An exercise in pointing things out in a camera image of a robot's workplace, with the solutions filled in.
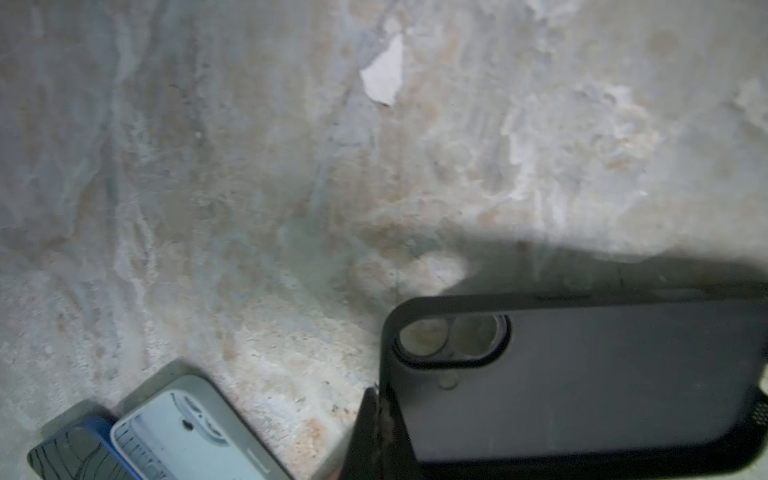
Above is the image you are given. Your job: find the dark blue phone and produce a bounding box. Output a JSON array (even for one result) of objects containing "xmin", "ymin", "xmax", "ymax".
[{"xmin": 26, "ymin": 415, "xmax": 139, "ymax": 480}]

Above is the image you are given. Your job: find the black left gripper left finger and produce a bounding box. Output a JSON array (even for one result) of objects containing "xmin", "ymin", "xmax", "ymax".
[{"xmin": 339, "ymin": 387, "xmax": 382, "ymax": 480}]

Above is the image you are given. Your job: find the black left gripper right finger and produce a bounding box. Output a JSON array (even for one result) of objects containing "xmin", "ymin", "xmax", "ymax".
[{"xmin": 377, "ymin": 386, "xmax": 424, "ymax": 480}]

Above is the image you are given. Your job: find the light blue phone case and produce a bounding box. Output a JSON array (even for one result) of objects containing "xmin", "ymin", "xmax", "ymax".
[{"xmin": 110, "ymin": 375, "xmax": 290, "ymax": 480}]

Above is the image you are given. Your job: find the black phone case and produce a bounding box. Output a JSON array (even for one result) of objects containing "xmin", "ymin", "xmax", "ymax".
[{"xmin": 380, "ymin": 284, "xmax": 767, "ymax": 479}]

